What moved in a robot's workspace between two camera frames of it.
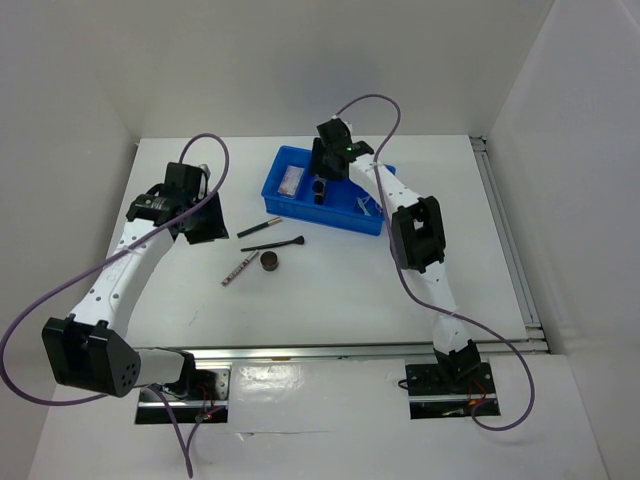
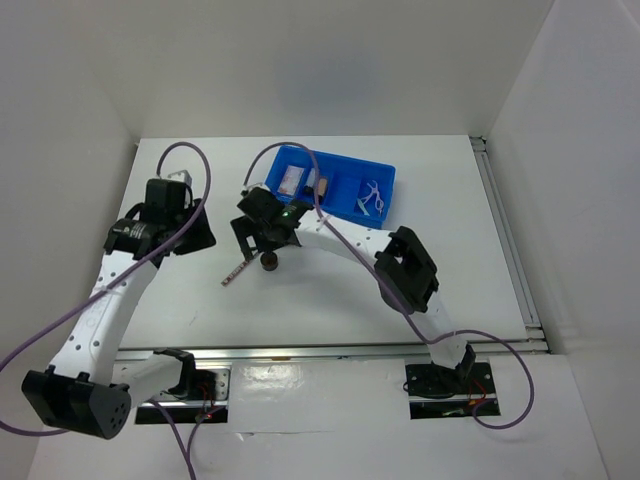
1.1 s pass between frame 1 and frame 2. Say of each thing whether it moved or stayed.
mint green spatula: stayed
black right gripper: moved
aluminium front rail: stayed
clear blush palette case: stayed
